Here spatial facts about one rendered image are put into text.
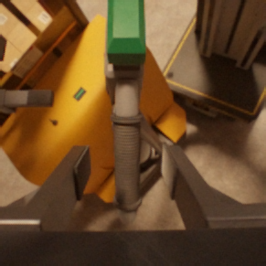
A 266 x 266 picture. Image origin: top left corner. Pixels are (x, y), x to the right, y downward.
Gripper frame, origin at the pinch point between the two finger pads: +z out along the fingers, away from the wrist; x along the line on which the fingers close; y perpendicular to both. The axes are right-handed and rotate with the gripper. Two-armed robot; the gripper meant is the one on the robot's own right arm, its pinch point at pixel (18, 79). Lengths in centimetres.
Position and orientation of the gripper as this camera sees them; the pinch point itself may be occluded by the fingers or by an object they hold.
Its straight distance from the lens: 30.6
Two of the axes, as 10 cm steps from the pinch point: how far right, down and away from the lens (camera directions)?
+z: 10.0, 0.0, 0.2
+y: 0.1, 9.7, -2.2
